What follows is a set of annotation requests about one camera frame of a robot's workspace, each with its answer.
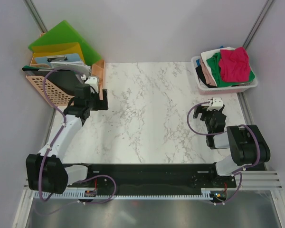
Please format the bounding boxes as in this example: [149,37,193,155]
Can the pink red t shirt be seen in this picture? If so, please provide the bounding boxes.
[218,47,251,83]

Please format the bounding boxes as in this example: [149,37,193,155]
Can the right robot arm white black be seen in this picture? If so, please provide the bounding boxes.
[187,100,270,187]

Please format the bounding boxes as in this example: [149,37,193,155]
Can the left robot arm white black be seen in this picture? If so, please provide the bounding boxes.
[26,84,108,194]

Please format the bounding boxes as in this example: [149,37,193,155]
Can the black folder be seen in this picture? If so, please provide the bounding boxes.
[22,66,79,95]

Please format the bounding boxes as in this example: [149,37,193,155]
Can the peach perforated file organizer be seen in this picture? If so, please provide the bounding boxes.
[24,57,105,106]

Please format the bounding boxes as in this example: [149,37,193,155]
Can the beige t shirt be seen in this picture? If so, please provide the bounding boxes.
[200,58,217,87]

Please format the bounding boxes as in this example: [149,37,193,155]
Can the white paper documents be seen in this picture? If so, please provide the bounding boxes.
[50,61,92,76]

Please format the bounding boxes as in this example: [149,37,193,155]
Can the white plastic laundry basket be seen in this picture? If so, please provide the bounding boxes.
[190,56,258,95]

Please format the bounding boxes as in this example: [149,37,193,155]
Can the black t shirt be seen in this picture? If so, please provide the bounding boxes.
[195,66,215,88]

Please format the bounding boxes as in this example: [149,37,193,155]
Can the green t shirt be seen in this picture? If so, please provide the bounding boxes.
[207,52,256,88]

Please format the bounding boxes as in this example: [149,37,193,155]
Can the yellow plastic folder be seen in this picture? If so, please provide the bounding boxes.
[32,42,85,64]

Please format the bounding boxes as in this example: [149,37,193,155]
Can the white t shirt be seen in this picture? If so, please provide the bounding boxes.
[200,47,235,68]

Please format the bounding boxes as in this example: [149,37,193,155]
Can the blue clipboard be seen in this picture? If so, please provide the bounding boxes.
[34,53,83,66]

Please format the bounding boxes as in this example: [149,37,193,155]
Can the green plastic folder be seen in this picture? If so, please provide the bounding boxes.
[28,20,101,65]

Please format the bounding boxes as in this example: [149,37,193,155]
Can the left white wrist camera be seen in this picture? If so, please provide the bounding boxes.
[81,75,99,93]

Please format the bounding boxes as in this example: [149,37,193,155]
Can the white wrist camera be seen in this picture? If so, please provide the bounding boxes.
[207,97,224,111]
[81,75,99,93]

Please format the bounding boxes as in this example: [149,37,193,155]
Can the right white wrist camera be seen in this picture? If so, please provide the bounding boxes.
[207,97,224,111]

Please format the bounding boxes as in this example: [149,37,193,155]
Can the white slotted cable duct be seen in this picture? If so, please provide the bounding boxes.
[34,188,228,200]

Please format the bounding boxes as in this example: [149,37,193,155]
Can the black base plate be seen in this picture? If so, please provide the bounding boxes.
[72,164,237,196]

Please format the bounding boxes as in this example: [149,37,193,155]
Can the aluminium frame rail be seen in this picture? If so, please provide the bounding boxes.
[23,170,284,190]

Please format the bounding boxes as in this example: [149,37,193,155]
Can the left aluminium corner post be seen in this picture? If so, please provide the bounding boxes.
[23,0,48,33]

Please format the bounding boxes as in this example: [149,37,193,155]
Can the aluminium corner post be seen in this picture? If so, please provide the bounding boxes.
[243,0,276,49]
[23,0,48,33]

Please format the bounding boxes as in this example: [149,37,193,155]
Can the right aluminium corner post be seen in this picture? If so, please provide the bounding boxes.
[243,0,276,49]

